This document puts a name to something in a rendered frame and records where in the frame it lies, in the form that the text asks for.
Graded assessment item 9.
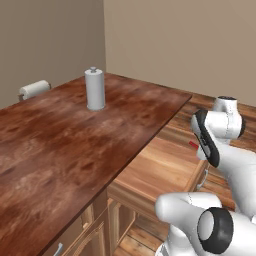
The white cushioned chair back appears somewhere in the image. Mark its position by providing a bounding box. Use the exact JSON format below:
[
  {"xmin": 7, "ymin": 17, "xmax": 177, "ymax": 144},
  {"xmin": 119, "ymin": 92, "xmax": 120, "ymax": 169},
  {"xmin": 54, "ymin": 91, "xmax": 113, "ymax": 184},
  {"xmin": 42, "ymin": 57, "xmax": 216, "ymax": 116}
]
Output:
[{"xmin": 18, "ymin": 79, "xmax": 52, "ymax": 102}]

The silver cabinet door handle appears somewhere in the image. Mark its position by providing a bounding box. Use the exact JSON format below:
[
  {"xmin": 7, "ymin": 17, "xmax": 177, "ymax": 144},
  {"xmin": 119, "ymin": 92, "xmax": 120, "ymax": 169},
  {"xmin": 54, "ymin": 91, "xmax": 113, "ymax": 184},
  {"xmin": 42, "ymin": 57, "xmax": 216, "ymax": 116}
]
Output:
[{"xmin": 53, "ymin": 242, "xmax": 65, "ymax": 256}]

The white paper towel roll holder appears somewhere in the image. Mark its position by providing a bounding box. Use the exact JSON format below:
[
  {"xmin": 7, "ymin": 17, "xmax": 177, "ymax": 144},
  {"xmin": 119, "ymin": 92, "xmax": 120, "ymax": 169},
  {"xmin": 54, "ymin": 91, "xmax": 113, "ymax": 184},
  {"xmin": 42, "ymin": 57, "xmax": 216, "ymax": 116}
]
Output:
[{"xmin": 84, "ymin": 66, "xmax": 107, "ymax": 112}]

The wooden cabinet side panel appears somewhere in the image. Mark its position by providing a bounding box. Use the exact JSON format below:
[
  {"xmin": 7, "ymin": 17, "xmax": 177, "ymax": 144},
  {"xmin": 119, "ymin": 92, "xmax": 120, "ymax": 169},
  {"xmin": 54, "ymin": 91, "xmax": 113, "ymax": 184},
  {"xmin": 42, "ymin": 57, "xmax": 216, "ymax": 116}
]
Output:
[{"xmin": 108, "ymin": 197, "xmax": 138, "ymax": 250}]

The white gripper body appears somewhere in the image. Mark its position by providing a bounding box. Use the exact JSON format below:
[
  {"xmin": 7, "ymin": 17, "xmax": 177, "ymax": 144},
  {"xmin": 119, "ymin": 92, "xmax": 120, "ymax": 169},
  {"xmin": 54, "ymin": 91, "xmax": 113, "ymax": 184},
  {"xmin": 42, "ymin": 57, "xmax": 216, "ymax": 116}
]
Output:
[{"xmin": 195, "ymin": 146, "xmax": 209, "ymax": 162}]

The silver drawer handle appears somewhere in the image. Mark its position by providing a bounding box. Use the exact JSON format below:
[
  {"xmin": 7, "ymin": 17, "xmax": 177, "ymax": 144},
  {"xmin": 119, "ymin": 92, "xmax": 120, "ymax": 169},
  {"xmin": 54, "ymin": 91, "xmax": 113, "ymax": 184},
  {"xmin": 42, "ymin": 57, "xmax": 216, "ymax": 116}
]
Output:
[{"xmin": 198, "ymin": 168, "xmax": 210, "ymax": 192}]

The wooden cabinet door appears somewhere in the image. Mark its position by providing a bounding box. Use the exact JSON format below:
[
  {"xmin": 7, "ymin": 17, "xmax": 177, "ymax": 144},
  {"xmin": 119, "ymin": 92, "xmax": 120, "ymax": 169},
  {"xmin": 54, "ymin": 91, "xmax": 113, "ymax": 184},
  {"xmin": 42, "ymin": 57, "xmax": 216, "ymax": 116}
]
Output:
[{"xmin": 61, "ymin": 207, "xmax": 111, "ymax": 256}]

